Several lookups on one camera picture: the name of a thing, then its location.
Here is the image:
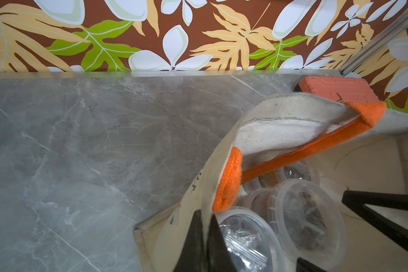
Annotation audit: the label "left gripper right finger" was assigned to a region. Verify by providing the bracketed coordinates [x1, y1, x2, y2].
[341, 190, 408, 262]

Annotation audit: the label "beige canvas bag orange handles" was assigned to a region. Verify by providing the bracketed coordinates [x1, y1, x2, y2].
[134, 93, 408, 272]

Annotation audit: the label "clear seed jar stack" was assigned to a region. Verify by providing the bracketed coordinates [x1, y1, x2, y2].
[243, 160, 320, 194]
[234, 179, 346, 270]
[216, 207, 286, 272]

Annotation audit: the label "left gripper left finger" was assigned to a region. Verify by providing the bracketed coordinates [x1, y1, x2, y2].
[174, 210, 236, 272]

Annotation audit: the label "red plastic tool case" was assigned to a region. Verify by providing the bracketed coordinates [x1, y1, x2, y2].
[294, 76, 380, 104]

